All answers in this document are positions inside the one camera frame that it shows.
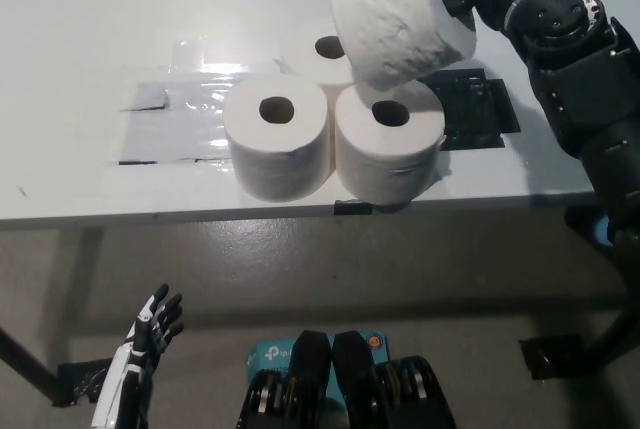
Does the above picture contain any smooth white toilet paper roll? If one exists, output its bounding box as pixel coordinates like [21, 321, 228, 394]
[333, 79, 446, 203]
[280, 18, 359, 90]
[223, 74, 335, 203]

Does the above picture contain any black and blue object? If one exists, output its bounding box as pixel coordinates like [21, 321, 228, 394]
[564, 206, 616, 250]

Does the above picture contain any small black tape strip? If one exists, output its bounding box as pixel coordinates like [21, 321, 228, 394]
[333, 200, 374, 216]

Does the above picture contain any teal tp-link box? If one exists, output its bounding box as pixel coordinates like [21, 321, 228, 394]
[244, 331, 391, 405]

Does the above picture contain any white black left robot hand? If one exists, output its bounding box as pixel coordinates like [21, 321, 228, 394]
[91, 283, 184, 429]

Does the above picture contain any clear glossy tape patch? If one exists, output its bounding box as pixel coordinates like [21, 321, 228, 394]
[104, 38, 289, 168]

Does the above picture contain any black square tape patch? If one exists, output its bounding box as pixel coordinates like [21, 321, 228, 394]
[418, 66, 521, 153]

